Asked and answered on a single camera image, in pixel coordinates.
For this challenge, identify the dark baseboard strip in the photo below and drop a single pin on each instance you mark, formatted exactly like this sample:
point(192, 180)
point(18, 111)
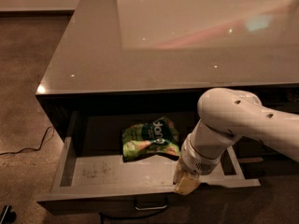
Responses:
point(35, 13)

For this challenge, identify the green snack bag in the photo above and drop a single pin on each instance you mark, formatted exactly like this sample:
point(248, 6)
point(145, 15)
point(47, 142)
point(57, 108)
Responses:
point(143, 140)

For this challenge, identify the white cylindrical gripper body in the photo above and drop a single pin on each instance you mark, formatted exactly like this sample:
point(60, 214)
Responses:
point(196, 160)

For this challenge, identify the black object on floor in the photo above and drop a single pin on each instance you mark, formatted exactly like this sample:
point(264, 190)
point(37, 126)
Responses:
point(6, 215)

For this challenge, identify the drawer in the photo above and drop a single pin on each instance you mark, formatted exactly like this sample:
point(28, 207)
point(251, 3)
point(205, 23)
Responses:
point(93, 177)
point(266, 162)

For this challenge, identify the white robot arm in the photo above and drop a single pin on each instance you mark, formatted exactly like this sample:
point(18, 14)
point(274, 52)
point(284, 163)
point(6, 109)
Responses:
point(226, 116)

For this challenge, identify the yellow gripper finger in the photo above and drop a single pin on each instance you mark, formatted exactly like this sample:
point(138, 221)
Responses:
point(185, 182)

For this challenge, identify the dark cabinet with glossy top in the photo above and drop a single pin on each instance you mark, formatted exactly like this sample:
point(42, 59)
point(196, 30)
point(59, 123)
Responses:
point(121, 57)

